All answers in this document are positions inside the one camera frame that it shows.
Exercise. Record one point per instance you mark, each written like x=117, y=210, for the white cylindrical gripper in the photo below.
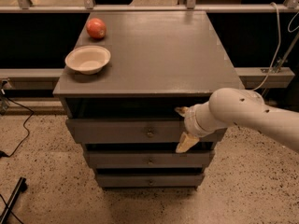
x=191, y=122

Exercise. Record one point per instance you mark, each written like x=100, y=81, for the grey top drawer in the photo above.
x=122, y=131

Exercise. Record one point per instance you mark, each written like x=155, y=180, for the grey drawer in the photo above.
x=122, y=131
x=147, y=159
x=148, y=181

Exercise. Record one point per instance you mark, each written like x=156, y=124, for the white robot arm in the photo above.
x=227, y=107

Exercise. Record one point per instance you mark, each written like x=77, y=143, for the grey middle drawer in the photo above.
x=147, y=159

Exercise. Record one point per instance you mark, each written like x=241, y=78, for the grey wooden drawer cabinet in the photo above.
x=160, y=60

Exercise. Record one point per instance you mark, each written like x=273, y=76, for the grey bottom drawer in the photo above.
x=148, y=181

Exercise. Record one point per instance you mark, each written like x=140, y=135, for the white paper bowl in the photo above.
x=88, y=60

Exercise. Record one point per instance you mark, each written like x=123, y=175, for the red orange round fruit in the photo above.
x=96, y=28

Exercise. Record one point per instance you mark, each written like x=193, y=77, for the black metal stand leg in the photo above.
x=20, y=187

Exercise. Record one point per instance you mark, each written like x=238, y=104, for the metal railing frame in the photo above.
x=208, y=6

